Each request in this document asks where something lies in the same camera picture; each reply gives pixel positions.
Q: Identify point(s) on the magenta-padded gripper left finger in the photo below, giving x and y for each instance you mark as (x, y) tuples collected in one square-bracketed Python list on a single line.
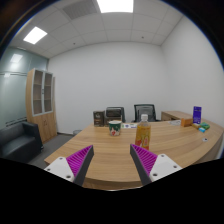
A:
[(60, 166)]

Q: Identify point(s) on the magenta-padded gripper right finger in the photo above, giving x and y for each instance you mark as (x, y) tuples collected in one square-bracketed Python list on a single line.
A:
[(163, 165)]

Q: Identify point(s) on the orange-label tea bottle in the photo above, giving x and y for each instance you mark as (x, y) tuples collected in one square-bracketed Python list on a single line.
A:
[(143, 133)]

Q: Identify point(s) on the white sheet with circle print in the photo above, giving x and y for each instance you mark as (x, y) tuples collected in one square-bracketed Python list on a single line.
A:
[(175, 122)]

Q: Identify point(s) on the wooden glass-door cabinet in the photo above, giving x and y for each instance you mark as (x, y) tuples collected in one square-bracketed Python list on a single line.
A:
[(41, 123)]

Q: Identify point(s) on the orange wooden box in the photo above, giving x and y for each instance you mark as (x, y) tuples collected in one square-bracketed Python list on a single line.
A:
[(186, 122)]

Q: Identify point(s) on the small white round object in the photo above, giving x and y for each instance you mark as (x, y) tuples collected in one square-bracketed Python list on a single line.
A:
[(205, 139)]

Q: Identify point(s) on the black leather sofa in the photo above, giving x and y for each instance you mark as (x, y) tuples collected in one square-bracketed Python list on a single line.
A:
[(16, 141)]

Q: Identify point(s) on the wooden side desk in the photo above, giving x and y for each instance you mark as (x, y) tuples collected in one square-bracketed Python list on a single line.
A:
[(173, 115)]

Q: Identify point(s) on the small tan box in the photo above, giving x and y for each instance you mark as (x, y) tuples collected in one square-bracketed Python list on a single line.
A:
[(195, 126)]

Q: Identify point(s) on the printed paper sheet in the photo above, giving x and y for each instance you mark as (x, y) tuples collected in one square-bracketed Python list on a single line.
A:
[(129, 125)]

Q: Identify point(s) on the small light blue box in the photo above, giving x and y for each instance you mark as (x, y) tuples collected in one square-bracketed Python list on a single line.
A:
[(202, 129)]

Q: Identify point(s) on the black mesh office chair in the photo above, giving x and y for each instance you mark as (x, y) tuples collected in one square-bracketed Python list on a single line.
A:
[(145, 111)]

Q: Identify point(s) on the green box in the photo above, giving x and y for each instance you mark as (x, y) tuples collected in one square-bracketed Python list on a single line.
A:
[(204, 126)]

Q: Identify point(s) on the purple box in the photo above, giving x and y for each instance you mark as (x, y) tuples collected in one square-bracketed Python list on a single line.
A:
[(197, 115)]

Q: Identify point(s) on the green and white mug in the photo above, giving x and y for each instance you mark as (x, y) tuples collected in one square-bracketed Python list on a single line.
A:
[(115, 128)]

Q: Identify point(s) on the tall dark brown carton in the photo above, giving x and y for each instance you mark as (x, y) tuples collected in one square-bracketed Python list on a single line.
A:
[(99, 119)]

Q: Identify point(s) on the dark fabric office chair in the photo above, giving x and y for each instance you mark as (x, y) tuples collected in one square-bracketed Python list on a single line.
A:
[(124, 113)]

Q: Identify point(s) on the small ceiling light panel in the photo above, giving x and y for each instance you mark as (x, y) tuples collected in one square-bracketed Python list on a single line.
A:
[(35, 35)]

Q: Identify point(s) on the ceiling air vent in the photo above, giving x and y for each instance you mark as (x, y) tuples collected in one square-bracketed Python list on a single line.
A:
[(80, 8)]

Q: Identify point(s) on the large ceiling light panel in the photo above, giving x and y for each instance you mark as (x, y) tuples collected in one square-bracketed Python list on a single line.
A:
[(115, 5)]

